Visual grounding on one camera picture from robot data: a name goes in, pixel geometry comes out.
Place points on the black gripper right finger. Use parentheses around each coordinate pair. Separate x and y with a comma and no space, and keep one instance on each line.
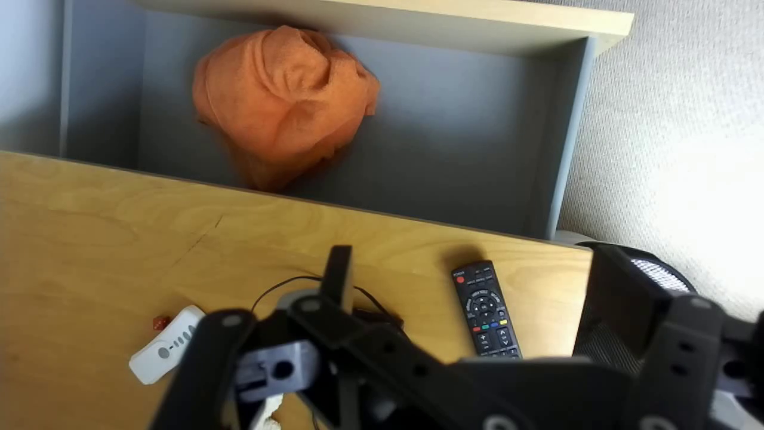
(645,322)

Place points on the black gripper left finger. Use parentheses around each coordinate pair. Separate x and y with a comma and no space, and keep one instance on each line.
(201,396)

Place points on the black power adapter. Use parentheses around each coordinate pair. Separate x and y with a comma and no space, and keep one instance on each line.
(338,294)

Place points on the small white remote control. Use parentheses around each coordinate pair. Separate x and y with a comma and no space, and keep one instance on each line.
(167,348)

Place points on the black TV remote control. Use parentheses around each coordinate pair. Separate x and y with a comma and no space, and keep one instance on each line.
(486,309)

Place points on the wooden bedside cabinet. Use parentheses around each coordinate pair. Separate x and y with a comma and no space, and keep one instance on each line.
(92,257)

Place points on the grey open shelf unit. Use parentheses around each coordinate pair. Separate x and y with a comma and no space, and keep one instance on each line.
(479,112)

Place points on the orange crumpled cloth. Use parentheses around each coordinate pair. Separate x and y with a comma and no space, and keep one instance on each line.
(283,101)

